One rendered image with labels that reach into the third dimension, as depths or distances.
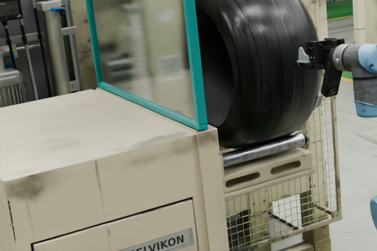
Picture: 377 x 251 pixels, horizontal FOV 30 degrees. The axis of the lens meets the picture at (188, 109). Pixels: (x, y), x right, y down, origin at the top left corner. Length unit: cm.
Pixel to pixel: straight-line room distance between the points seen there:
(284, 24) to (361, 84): 38
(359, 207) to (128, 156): 300
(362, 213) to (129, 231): 288
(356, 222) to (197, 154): 271
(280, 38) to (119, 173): 102
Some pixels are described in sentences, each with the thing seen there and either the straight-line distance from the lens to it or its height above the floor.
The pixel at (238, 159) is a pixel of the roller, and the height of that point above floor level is 90.
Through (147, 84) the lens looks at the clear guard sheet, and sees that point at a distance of 148.
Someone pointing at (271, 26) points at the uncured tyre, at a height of 132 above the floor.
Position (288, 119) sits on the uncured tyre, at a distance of 224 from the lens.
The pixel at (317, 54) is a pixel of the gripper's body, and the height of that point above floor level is 125.
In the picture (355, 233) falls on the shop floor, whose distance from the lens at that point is 382.
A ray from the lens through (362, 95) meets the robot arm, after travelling 190.
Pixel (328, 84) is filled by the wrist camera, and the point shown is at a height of 116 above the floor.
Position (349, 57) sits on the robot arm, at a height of 126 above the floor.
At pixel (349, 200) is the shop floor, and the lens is 423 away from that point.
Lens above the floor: 163
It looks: 14 degrees down
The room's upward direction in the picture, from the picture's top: 6 degrees counter-clockwise
